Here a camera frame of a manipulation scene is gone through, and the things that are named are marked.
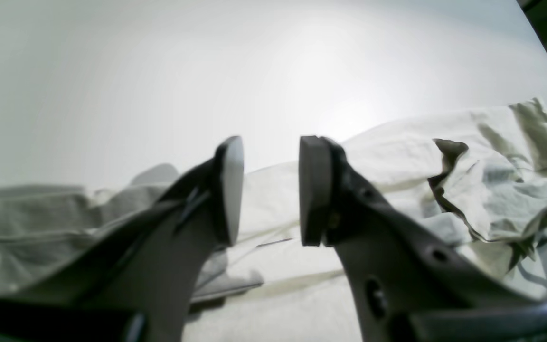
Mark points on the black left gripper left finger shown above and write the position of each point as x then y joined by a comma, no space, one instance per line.
136,284

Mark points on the beige T-shirt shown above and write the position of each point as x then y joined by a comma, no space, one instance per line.
477,174

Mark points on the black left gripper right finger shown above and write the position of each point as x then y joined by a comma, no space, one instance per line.
407,284

